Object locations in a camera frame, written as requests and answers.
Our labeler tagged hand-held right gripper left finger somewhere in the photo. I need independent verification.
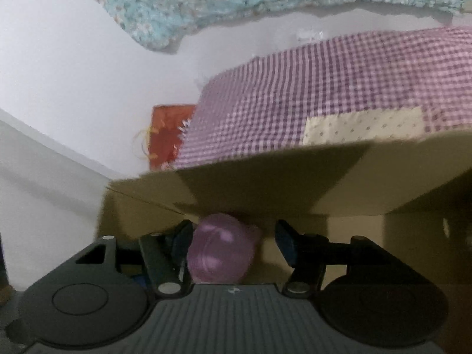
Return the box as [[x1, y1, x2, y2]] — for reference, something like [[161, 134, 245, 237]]
[[76, 220, 195, 299]]

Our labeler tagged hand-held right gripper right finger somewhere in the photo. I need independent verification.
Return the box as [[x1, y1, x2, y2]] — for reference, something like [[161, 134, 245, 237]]
[[275, 219, 393, 299]]

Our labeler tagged round purple container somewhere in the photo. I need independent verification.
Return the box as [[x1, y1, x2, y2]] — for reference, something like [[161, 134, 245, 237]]
[[186, 213, 262, 284]]

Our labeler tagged brown cardboard box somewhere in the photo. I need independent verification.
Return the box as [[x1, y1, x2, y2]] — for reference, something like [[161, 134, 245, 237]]
[[96, 128, 472, 354]]

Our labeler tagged red bag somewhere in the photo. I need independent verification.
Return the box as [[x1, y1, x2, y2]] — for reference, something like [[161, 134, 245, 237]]
[[133, 104, 197, 172]]

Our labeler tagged purple checked bed sheet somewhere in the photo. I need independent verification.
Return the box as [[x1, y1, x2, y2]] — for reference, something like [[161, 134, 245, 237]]
[[171, 26, 472, 172]]

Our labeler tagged blue floral cloth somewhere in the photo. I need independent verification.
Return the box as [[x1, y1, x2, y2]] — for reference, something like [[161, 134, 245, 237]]
[[66, 0, 467, 53]]

